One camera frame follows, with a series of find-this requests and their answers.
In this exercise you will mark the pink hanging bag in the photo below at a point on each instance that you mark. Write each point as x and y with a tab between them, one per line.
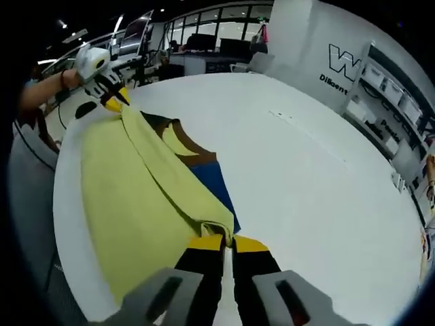
261	37

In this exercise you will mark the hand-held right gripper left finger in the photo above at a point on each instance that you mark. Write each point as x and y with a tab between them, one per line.
200	271

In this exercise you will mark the yellow blue black garment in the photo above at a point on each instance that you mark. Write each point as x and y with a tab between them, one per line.
136	190

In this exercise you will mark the black armrest pad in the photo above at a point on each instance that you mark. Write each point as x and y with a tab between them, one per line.
85	110

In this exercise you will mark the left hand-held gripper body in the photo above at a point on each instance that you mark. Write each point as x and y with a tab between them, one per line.
91	62

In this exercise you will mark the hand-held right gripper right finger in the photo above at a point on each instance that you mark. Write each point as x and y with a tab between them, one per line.
251	271

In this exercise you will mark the person's left hand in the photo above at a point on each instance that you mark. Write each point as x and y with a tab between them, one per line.
72	79

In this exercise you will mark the group of white storage bins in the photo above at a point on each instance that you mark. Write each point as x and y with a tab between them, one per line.
394	90

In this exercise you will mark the grey mesh chair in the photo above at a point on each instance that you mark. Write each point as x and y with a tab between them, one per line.
27	203

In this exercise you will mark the large display screen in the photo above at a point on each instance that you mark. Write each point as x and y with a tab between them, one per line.
136	32

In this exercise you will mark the white cardboard box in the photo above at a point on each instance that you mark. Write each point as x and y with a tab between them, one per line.
359	111

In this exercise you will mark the black computer monitor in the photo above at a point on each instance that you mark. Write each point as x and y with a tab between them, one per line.
200	43
234	48

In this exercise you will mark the white storage shelf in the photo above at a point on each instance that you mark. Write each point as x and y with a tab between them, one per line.
361	78

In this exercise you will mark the grey office chair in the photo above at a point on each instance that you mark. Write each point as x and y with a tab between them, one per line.
262	62

